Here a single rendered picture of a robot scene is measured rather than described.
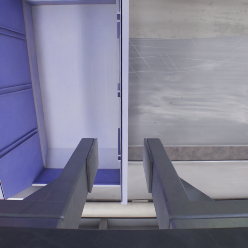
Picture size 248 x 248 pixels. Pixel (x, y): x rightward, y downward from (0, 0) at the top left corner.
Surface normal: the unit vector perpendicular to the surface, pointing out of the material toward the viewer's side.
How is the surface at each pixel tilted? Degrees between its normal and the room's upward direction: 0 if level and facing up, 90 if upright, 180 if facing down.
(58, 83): 0
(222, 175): 0
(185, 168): 0
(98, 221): 10
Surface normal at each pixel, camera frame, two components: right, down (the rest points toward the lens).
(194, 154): 0.00, 0.39
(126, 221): 0.00, 0.13
